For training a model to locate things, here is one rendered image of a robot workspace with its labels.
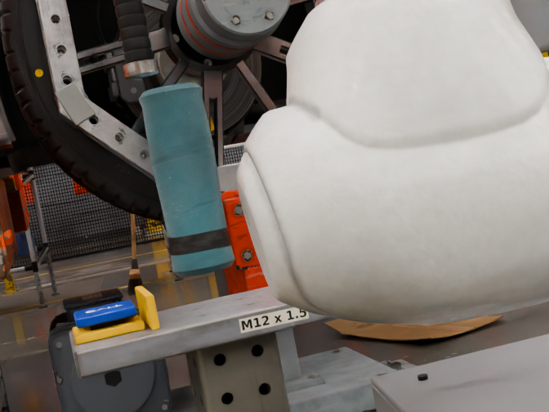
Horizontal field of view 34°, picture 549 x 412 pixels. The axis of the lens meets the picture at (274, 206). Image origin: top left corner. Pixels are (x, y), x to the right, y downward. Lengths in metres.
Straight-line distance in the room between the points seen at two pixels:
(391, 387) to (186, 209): 0.57
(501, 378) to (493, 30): 0.28
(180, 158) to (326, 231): 0.72
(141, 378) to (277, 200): 0.99
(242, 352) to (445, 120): 0.60
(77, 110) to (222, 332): 0.46
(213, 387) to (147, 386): 0.43
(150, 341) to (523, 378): 0.46
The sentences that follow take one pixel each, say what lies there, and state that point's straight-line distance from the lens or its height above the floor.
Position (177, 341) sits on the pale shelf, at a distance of 1.01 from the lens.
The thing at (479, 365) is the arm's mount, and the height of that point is 0.43.
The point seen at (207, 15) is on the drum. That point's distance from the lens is 1.24.
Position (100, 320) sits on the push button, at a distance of 1.05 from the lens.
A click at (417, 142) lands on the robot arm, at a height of 0.61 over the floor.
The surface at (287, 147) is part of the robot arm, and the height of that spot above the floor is 0.62.
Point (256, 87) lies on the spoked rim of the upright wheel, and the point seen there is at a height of 0.74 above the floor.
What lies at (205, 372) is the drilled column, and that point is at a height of 0.39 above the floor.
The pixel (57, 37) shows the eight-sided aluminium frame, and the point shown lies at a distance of 1.35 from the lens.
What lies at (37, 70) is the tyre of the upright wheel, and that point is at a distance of 1.42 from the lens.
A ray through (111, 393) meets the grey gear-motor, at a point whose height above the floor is 0.30.
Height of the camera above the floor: 0.62
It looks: 3 degrees down
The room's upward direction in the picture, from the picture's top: 11 degrees counter-clockwise
